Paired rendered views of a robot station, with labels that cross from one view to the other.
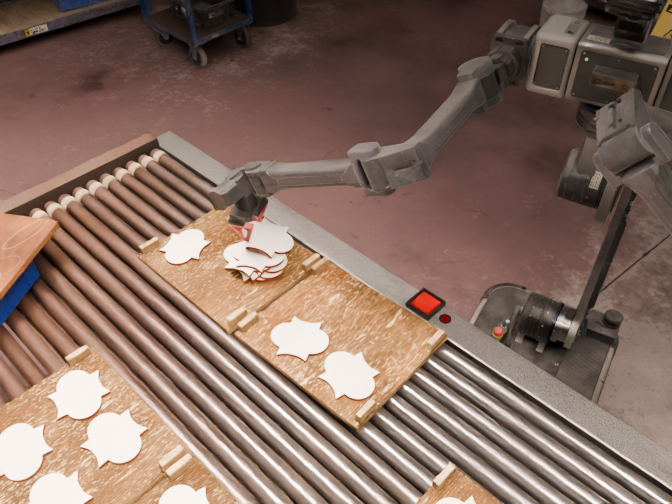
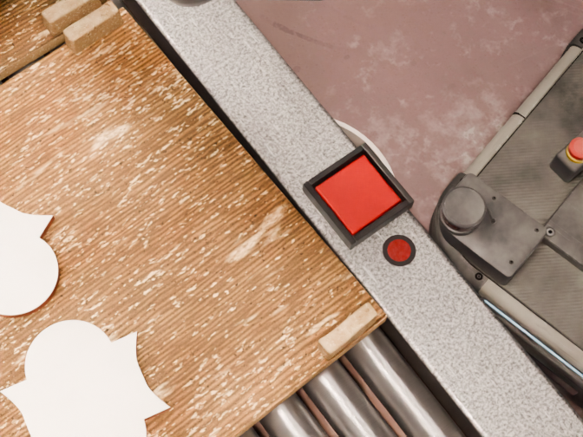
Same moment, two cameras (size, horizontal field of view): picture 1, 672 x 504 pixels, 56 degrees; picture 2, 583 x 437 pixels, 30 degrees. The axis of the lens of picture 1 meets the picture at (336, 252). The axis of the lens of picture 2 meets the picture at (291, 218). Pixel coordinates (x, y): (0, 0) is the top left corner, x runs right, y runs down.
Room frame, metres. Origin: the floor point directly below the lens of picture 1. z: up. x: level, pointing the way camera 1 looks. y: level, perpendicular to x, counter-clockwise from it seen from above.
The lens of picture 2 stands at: (0.72, -0.19, 1.88)
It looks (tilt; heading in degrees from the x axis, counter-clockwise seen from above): 69 degrees down; 3
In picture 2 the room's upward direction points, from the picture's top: 6 degrees clockwise
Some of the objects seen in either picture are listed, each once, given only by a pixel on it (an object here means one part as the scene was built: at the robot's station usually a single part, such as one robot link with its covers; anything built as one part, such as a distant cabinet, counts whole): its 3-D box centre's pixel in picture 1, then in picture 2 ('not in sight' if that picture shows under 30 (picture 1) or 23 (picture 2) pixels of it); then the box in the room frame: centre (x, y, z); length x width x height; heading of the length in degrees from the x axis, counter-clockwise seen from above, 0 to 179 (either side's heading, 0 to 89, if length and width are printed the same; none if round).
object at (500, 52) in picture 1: (502, 65); not in sight; (1.42, -0.41, 1.45); 0.09 x 0.08 x 0.12; 59
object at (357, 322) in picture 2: (435, 339); (348, 331); (0.98, -0.24, 0.95); 0.06 x 0.02 x 0.03; 137
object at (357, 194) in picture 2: (425, 304); (357, 196); (1.12, -0.23, 0.92); 0.06 x 0.06 x 0.01; 45
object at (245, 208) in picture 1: (246, 198); not in sight; (1.31, 0.23, 1.14); 0.10 x 0.07 x 0.07; 161
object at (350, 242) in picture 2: (425, 303); (357, 195); (1.12, -0.23, 0.92); 0.08 x 0.08 x 0.02; 45
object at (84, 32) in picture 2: (320, 266); (93, 27); (1.25, 0.04, 0.95); 0.06 x 0.02 x 0.03; 137
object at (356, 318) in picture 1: (340, 336); (98, 262); (1.02, -0.01, 0.93); 0.41 x 0.35 x 0.02; 47
